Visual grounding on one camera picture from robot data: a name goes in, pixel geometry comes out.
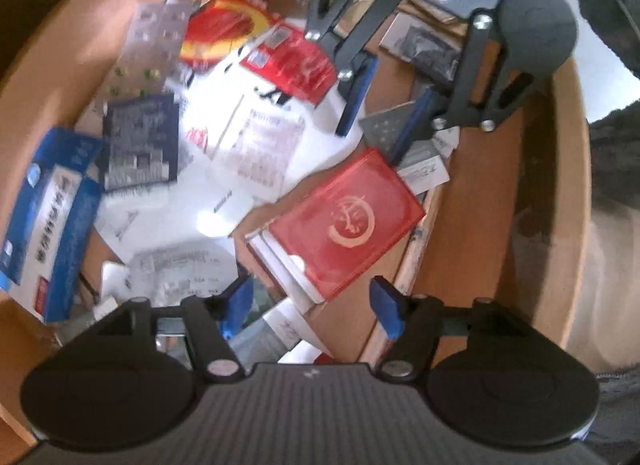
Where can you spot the beige cloth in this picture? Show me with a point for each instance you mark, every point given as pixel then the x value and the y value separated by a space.
pixel 610 270

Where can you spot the white flat box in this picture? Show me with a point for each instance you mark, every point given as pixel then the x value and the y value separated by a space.
pixel 280 265

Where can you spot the white printed receipt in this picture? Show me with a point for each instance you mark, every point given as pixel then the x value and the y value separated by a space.
pixel 180 265

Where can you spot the red and yellow packet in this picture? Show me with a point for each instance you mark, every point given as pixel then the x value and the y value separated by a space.
pixel 220 25

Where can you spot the blue medicine box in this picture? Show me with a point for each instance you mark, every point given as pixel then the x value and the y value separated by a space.
pixel 50 225

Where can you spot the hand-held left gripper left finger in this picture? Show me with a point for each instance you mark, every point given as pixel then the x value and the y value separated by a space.
pixel 240 302

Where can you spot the wooden drawer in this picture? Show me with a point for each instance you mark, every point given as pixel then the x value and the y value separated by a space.
pixel 480 225

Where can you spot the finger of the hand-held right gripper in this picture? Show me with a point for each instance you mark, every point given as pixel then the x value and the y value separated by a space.
pixel 417 117
pixel 356 95

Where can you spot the small white card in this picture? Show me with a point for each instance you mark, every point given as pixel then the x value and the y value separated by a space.
pixel 425 172

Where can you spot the red box with gold emblem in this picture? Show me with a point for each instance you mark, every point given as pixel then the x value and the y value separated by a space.
pixel 350 225

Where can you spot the dark grey pouch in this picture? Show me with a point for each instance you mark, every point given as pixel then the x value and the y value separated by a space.
pixel 425 50

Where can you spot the dark blue printed card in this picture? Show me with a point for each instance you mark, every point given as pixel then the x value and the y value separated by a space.
pixel 140 140

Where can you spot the grey dotted card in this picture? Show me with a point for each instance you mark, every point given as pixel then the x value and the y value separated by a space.
pixel 385 127

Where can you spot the green pill blister pack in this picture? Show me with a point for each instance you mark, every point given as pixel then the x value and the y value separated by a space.
pixel 130 82

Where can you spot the red box with white label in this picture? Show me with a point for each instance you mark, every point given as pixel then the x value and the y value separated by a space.
pixel 295 65

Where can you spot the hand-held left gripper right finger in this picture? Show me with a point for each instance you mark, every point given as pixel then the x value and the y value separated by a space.
pixel 387 307

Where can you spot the white printed leaflet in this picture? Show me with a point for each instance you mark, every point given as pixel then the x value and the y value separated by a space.
pixel 265 150

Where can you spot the silver blister pack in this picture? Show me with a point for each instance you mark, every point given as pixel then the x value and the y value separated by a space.
pixel 155 30

